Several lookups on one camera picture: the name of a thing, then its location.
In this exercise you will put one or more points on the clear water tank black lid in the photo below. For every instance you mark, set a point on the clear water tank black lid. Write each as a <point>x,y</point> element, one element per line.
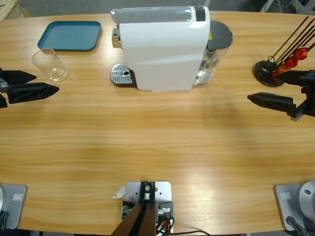
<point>220,34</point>

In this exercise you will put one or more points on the silver drip tray grate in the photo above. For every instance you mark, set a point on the silver drip tray grate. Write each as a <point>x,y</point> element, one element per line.
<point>119,73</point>

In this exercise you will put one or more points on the grey metal device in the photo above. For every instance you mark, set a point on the grey metal device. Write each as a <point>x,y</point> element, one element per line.
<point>163,194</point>

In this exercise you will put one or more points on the black capsule holder with rods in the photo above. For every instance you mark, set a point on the black capsule holder with rods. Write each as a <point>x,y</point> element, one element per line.
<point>263,71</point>

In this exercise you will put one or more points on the clear glass cup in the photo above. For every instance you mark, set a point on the clear glass cup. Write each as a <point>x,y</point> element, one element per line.
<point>57,73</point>

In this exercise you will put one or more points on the grey coffee machine lever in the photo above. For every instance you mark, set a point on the grey coffee machine lever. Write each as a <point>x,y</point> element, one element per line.
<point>147,14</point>

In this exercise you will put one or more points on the black clamp bracket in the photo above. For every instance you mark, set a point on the black clamp bracket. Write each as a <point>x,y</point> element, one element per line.
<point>126,204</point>

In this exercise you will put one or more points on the teal plastic tray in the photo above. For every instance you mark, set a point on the teal plastic tray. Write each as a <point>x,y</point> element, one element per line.
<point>73,34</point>

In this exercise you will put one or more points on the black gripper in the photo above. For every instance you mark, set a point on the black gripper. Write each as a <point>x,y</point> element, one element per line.
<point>3,98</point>
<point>310,83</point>

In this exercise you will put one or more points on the white tape piece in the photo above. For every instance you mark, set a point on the white tape piece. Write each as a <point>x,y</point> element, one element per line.
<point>120,193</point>

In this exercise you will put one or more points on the orange coffee capsule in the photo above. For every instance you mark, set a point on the orange coffee capsule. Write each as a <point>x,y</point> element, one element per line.
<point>283,68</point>

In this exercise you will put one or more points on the white capsule coffee machine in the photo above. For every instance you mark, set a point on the white capsule coffee machine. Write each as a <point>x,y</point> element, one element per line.
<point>160,54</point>

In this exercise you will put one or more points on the grey metal frame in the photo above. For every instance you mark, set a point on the grey metal frame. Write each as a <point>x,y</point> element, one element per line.
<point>268,5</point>

